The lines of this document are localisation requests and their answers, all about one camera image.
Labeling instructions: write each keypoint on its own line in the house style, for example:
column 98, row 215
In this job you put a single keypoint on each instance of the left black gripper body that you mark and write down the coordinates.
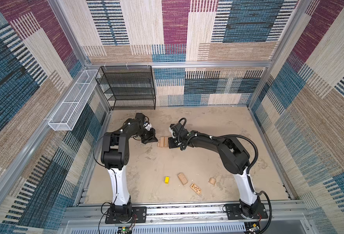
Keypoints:
column 147, row 136

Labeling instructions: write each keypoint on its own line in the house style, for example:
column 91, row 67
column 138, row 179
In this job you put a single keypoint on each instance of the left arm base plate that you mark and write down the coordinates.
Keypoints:
column 137, row 215

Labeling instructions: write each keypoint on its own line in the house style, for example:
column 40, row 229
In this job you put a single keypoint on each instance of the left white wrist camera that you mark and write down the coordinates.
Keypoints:
column 147, row 126

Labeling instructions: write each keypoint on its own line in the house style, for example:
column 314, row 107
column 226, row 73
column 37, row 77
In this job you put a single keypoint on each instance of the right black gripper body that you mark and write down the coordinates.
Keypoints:
column 175, row 142

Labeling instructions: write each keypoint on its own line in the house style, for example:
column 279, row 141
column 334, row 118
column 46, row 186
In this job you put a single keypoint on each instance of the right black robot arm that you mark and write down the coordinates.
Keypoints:
column 237, row 153

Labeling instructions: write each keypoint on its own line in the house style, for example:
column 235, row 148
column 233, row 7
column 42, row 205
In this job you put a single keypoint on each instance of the small wood cylinder block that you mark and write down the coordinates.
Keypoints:
column 212, row 181

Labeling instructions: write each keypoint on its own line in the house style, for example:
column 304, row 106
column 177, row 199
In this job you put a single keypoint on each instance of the aluminium front rail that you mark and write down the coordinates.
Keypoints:
column 285, row 217

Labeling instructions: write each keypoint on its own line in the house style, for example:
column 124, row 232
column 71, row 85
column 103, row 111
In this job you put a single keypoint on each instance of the black wire shelf rack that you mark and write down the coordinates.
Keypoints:
column 128, row 87

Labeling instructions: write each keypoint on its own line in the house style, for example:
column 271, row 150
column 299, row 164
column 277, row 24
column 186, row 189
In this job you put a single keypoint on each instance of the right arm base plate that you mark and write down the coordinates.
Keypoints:
column 234, row 211

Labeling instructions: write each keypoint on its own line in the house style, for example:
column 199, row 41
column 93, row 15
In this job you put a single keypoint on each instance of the white wire mesh basket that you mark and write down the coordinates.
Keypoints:
column 69, row 111

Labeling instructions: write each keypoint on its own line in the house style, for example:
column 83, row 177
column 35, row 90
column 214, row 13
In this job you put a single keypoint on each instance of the wood block diagonal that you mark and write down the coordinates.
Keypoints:
column 166, row 142

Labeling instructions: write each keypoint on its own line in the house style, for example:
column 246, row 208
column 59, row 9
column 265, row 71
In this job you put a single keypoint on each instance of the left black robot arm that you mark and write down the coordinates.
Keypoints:
column 115, row 155

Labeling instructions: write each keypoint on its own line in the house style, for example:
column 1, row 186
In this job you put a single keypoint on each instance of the patterned wood block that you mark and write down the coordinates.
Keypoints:
column 196, row 189

